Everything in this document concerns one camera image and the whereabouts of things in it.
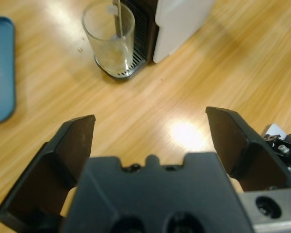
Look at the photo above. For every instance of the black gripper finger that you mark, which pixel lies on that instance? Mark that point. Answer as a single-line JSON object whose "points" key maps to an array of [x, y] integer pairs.
{"points": [[247, 157], [53, 165]]}

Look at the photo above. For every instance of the clear drinking glass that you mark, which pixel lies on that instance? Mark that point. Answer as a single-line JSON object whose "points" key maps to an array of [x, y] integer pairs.
{"points": [[106, 48]]}

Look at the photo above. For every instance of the teal plastic tray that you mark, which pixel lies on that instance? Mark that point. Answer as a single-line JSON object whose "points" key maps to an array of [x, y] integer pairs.
{"points": [[1, 72]]}

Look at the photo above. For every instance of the white capsule coffee machine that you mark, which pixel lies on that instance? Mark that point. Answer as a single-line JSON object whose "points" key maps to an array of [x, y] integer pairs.
{"points": [[179, 24]]}

